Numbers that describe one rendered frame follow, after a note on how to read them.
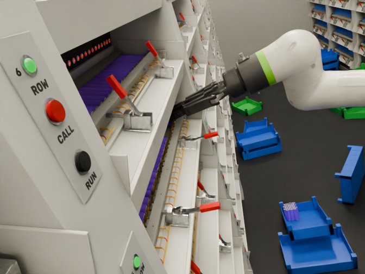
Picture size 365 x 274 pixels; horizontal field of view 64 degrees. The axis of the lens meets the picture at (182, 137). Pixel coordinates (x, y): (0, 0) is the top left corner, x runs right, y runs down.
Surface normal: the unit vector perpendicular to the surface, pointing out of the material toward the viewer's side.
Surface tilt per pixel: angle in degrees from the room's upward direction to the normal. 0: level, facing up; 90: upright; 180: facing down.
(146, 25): 90
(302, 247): 0
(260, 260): 0
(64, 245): 90
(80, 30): 108
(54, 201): 90
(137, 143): 18
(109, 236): 90
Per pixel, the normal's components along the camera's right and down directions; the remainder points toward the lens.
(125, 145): 0.00, -0.88
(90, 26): 1.00, 0.05
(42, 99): 0.95, -0.22
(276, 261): -0.30, -0.86
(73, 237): -0.09, 0.47
